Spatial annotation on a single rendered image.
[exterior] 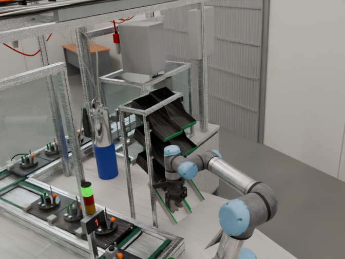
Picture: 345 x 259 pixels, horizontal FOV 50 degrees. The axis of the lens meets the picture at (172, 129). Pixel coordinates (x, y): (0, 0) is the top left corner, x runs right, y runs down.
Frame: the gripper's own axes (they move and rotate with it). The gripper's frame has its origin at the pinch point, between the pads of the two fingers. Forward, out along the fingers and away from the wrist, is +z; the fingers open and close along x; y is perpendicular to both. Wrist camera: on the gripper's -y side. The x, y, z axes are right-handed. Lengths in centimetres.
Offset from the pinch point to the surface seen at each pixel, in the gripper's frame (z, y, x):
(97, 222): 2.8, -28.8, -23.4
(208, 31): -56, -73, 172
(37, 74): -75, -34, -36
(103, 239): 25.8, -39.0, -12.5
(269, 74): 23, -70, 326
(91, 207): -7.0, -29.3, -25.1
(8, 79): -76, -34, -49
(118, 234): 25.8, -34.4, -4.9
